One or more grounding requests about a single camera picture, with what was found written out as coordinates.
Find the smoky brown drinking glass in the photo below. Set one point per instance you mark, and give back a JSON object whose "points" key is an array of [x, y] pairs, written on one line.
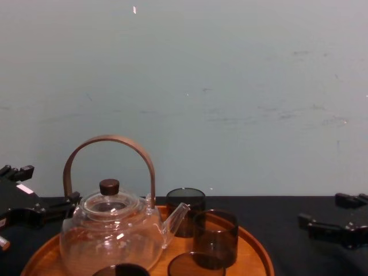
{"points": [[184, 198], [198, 266], [123, 270], [215, 244]]}

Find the round wooden tray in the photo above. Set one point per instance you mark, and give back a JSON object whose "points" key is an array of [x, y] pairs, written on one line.
{"points": [[253, 253]]}

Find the glass lid with dark knob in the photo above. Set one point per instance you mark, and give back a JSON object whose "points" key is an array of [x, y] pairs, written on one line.
{"points": [[109, 198]]}

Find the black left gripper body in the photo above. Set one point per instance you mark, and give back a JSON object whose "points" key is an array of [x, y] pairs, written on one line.
{"points": [[15, 198]]}

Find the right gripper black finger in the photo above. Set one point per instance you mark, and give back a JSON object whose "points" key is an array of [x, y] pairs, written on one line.
{"points": [[325, 230], [349, 200]]}

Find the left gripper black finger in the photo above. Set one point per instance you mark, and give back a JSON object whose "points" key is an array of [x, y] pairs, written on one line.
{"points": [[21, 173], [56, 207]]}

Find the black table cloth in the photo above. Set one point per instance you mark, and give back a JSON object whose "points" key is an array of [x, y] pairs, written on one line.
{"points": [[287, 253]]}

